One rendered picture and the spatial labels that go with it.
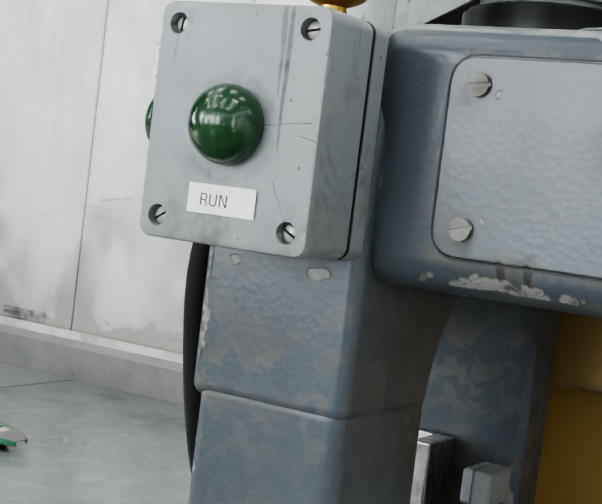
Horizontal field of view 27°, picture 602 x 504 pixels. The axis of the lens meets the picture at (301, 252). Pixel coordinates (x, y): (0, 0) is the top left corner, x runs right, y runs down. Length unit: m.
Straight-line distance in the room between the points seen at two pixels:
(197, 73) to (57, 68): 7.12
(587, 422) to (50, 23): 7.02
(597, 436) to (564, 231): 0.32
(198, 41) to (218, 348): 0.13
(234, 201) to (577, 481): 0.37
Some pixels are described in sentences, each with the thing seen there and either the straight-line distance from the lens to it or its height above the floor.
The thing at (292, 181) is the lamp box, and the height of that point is 1.27.
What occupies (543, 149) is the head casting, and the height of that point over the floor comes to 1.29.
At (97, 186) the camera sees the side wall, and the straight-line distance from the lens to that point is 7.31.
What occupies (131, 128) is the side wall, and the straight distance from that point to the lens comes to 7.19.
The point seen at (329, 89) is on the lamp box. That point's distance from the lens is 0.45.
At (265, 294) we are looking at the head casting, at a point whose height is 1.22.
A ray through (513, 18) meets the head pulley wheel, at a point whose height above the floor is 1.35.
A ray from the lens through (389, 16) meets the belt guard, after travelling 0.83.
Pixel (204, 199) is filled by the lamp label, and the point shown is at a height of 1.26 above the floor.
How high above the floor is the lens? 1.27
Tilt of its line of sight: 3 degrees down
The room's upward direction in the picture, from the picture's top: 7 degrees clockwise
